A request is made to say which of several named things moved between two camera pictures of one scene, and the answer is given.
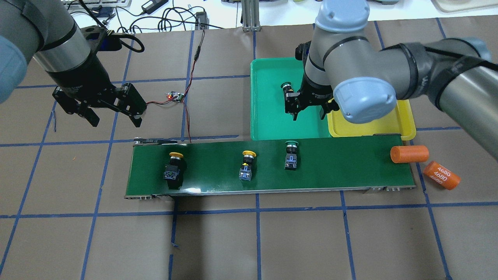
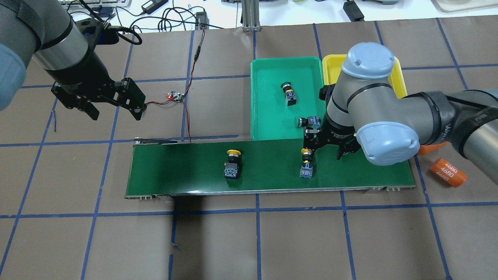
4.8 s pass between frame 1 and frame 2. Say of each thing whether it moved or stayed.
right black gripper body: moved
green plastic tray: stayed
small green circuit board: stayed
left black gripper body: stayed
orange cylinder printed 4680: moved
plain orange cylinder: moved
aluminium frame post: stayed
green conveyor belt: stayed
